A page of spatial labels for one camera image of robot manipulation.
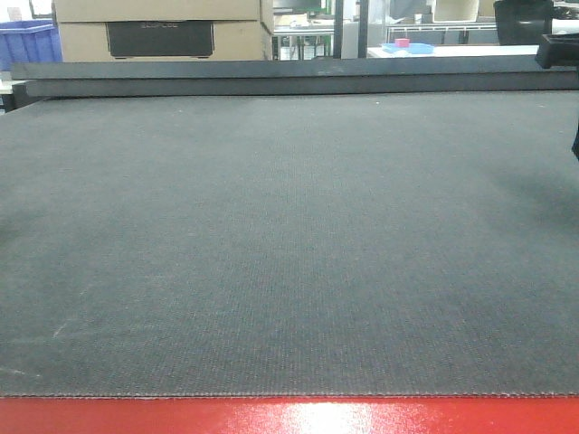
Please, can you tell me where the pink block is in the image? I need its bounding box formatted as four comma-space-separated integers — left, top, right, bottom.
394, 38, 410, 48

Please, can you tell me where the white work table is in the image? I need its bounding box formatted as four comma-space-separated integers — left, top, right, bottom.
367, 44, 538, 59

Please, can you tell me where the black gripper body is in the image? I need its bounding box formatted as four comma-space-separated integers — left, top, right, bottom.
535, 33, 578, 69

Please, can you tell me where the light blue tray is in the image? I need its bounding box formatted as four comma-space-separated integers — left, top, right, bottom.
381, 42, 434, 56

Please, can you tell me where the black metal frame post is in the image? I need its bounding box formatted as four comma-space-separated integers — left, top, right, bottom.
332, 0, 369, 60

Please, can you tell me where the large cardboard box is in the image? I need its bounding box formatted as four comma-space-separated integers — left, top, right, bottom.
53, 1, 274, 62

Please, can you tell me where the white plastic bin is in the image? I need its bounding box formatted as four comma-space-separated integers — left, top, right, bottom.
432, 0, 479, 24

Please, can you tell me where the blue plastic crate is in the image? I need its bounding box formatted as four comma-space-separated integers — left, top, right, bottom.
1, 19, 62, 71

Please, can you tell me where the black conveyor belt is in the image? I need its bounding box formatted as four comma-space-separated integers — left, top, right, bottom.
1, 91, 578, 397

